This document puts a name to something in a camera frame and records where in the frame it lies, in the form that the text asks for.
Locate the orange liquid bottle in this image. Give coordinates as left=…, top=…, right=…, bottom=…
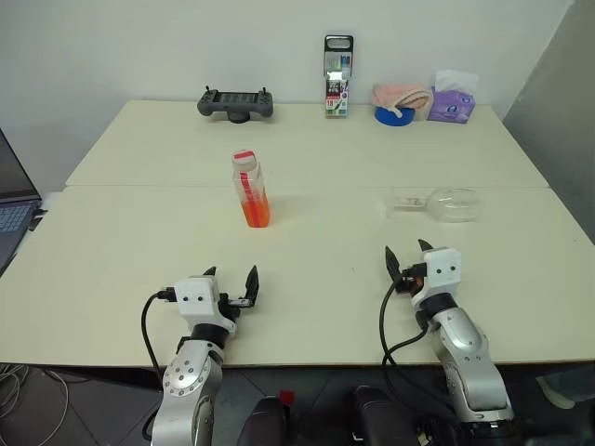
left=231, top=160, right=272, bottom=230

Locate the marker pen box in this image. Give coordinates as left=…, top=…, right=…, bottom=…
left=322, top=33, right=355, bottom=120

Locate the blue tape roll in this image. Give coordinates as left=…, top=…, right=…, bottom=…
left=373, top=105, right=417, bottom=128

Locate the pink towel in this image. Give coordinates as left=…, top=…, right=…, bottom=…
left=370, top=83, right=431, bottom=124

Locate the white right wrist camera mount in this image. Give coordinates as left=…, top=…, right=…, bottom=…
left=410, top=247, right=463, bottom=308

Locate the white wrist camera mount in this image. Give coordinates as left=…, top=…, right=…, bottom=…
left=410, top=247, right=463, bottom=308
left=174, top=275, right=236, bottom=336

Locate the red and white bottle cap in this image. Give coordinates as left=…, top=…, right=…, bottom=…
left=231, top=149, right=258, bottom=175

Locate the grey handheld remote controller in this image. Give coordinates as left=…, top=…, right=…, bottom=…
left=195, top=84, right=276, bottom=125

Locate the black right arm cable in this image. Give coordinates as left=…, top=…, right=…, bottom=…
left=379, top=263, right=466, bottom=446

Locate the dark laptop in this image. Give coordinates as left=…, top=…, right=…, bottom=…
left=0, top=126, right=44, bottom=278

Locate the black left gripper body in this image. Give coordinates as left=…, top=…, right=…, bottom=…
left=217, top=292, right=256, bottom=323

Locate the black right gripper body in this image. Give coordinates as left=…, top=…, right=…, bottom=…
left=394, top=262, right=427, bottom=296

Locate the purple tissue pack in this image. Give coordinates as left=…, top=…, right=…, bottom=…
left=426, top=69, right=481, bottom=125

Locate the pale grey plastic object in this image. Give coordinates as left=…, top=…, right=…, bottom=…
left=534, top=370, right=578, bottom=411

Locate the dark rounded shape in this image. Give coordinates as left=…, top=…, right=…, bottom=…
left=349, top=384, right=420, bottom=446
left=247, top=394, right=299, bottom=446

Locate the clear plastic scoop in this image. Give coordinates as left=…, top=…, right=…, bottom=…
left=378, top=186, right=483, bottom=225

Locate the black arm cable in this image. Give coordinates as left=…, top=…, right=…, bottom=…
left=140, top=288, right=179, bottom=373
left=379, top=263, right=466, bottom=446

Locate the white wires bundle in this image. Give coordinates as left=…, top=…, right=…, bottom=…
left=0, top=363, right=72, bottom=446

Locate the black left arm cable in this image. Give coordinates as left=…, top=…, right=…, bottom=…
left=140, top=288, right=179, bottom=373

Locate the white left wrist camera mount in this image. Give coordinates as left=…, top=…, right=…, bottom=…
left=174, top=275, right=236, bottom=336

